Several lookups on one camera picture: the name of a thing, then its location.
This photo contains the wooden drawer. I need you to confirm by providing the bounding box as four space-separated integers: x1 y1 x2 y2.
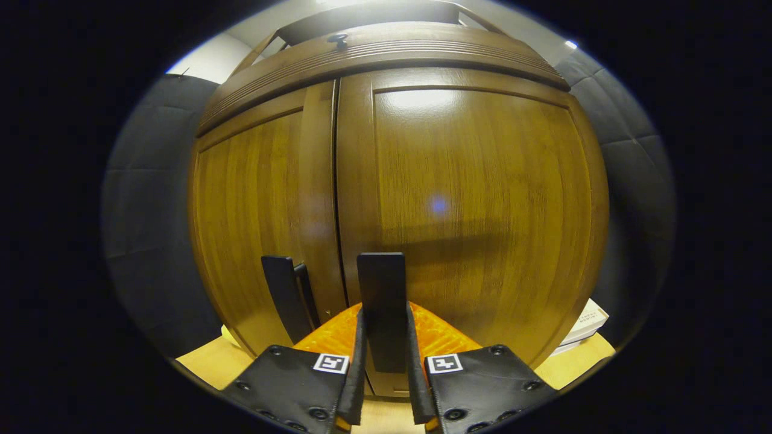
241 22 531 61

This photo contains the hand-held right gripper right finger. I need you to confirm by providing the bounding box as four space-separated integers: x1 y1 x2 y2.
404 301 558 434

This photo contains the wooden cabinet door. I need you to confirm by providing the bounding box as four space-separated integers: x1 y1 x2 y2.
335 68 610 398
188 80 349 357

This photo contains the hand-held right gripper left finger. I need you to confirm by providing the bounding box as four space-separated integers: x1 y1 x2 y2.
220 304 367 434

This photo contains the black door handle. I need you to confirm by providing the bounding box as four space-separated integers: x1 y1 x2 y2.
357 253 408 374
261 255 321 345

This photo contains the beige box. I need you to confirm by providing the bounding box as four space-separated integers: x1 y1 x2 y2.
570 298 610 345

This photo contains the wooden double-door shoe cabinet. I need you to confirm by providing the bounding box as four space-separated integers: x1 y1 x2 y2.
188 0 610 400

